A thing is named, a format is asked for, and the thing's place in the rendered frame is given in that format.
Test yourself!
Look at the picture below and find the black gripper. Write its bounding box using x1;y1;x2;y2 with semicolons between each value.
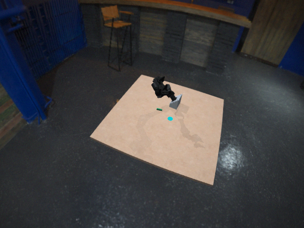
157;77;169;95

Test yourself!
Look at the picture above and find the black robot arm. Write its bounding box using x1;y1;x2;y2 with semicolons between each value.
152;76;177;101

